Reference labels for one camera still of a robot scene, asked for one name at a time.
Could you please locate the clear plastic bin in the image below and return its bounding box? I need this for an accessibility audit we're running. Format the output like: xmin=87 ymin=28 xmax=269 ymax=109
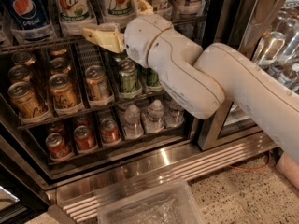
xmin=97 ymin=179 xmax=205 ymax=224

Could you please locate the steel fridge glass door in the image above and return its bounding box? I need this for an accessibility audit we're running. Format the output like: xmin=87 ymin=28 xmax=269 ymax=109
xmin=197 ymin=0 xmax=299 ymax=154

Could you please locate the back second-lane gold can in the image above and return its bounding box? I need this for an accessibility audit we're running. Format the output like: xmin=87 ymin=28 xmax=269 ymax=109
xmin=48 ymin=46 xmax=68 ymax=59

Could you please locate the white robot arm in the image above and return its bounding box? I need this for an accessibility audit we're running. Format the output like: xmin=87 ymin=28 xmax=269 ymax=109
xmin=82 ymin=10 xmax=299 ymax=163

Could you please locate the front second-lane gold can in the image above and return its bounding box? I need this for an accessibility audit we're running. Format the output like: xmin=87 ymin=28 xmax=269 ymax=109
xmin=49 ymin=73 xmax=78 ymax=109

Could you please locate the front middle red can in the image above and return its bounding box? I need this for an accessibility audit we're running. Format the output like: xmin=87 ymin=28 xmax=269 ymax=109
xmin=74 ymin=125 xmax=95 ymax=151

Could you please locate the middle left gold can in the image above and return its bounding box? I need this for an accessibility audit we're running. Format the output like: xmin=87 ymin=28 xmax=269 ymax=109
xmin=8 ymin=65 xmax=32 ymax=84

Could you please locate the back middle red can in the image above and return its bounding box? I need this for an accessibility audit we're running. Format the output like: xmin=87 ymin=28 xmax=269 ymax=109
xmin=73 ymin=115 xmax=92 ymax=127

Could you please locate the green can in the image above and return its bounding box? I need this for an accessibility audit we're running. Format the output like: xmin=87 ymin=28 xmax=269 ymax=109
xmin=119 ymin=59 xmax=138 ymax=93
xmin=112 ymin=52 xmax=127 ymax=63
xmin=141 ymin=68 xmax=160 ymax=87

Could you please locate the blue Pepsi can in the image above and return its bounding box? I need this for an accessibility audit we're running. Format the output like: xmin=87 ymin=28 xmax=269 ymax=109
xmin=0 ymin=0 xmax=50 ymax=42

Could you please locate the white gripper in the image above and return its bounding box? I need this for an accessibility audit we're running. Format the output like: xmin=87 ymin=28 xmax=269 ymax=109
xmin=82 ymin=0 xmax=173 ymax=68

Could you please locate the red can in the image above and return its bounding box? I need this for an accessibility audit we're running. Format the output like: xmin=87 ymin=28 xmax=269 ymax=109
xmin=73 ymin=115 xmax=92 ymax=127
xmin=100 ymin=119 xmax=120 ymax=145
xmin=46 ymin=133 xmax=71 ymax=159
xmin=74 ymin=125 xmax=95 ymax=151
xmin=46 ymin=121 xmax=65 ymax=136

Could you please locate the back left gold can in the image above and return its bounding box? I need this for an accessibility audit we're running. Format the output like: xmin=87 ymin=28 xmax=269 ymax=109
xmin=11 ymin=51 xmax=36 ymax=66

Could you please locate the middle green can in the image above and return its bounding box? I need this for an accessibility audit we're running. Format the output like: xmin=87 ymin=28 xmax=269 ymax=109
xmin=112 ymin=52 xmax=127 ymax=63

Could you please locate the right water bottle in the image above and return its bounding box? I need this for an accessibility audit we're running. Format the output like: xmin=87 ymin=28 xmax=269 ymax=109
xmin=164 ymin=100 xmax=184 ymax=128

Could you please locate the orange cable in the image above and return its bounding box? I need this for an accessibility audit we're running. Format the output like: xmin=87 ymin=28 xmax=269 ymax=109
xmin=228 ymin=151 xmax=271 ymax=173

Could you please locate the front left gold can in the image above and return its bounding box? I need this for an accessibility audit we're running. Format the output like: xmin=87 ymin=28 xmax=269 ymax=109
xmin=7 ymin=81 xmax=48 ymax=119

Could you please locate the steel fridge bottom grille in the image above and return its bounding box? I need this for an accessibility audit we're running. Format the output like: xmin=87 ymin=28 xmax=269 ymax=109
xmin=48 ymin=132 xmax=277 ymax=224

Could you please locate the white 7up can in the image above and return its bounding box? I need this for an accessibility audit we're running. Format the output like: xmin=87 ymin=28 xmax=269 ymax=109
xmin=54 ymin=0 xmax=93 ymax=35
xmin=101 ymin=0 xmax=134 ymax=27

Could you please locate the front left red can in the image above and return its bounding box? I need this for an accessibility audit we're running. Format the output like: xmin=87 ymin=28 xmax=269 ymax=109
xmin=46 ymin=133 xmax=71 ymax=159

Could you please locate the front right green can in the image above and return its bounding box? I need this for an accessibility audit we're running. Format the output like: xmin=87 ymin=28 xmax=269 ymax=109
xmin=141 ymin=68 xmax=160 ymax=87

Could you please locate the right red can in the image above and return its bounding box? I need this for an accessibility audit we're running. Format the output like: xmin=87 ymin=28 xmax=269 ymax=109
xmin=100 ymin=119 xmax=120 ymax=145

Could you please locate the back left red can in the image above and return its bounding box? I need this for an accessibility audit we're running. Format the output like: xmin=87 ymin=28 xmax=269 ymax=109
xmin=46 ymin=121 xmax=65 ymax=136

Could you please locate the pink plastic container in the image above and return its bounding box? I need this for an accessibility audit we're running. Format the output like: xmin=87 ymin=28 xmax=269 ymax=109
xmin=276 ymin=153 xmax=299 ymax=189

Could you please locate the second-lane gold can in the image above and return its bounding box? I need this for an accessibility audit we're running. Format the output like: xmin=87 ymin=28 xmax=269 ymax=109
xmin=50 ymin=57 xmax=72 ymax=75
xmin=49 ymin=73 xmax=78 ymax=109
xmin=48 ymin=46 xmax=68 ymax=59

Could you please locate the middle second-lane gold can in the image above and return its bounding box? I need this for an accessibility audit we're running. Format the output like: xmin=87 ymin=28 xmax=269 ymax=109
xmin=50 ymin=57 xmax=72 ymax=75

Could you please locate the third-lane gold can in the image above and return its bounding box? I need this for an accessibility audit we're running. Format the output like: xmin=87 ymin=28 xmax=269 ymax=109
xmin=85 ymin=65 xmax=111 ymax=101

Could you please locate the top wire shelf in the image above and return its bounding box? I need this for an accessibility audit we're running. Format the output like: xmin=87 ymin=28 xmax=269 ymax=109
xmin=0 ymin=15 xmax=206 ymax=55

